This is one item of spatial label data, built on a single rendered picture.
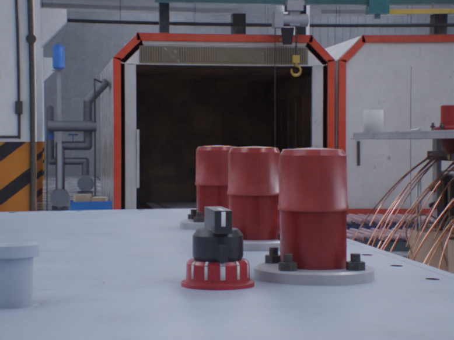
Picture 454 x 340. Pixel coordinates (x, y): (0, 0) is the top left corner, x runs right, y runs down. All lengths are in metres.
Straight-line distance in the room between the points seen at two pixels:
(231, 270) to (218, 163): 0.71
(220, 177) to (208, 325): 0.91
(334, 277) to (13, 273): 0.31
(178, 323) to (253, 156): 0.59
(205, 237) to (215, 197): 0.70
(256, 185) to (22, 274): 0.52
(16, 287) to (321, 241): 0.31
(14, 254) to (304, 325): 0.26
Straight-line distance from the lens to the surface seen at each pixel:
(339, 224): 1.13
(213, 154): 1.76
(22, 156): 11.67
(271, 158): 1.44
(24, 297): 0.99
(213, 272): 1.06
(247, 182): 1.44
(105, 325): 0.87
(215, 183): 1.76
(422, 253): 4.43
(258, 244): 1.41
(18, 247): 0.97
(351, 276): 1.11
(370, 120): 4.68
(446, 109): 4.07
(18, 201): 11.69
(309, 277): 1.09
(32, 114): 11.62
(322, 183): 1.11
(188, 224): 1.76
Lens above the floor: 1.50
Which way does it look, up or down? 1 degrees down
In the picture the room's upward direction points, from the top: straight up
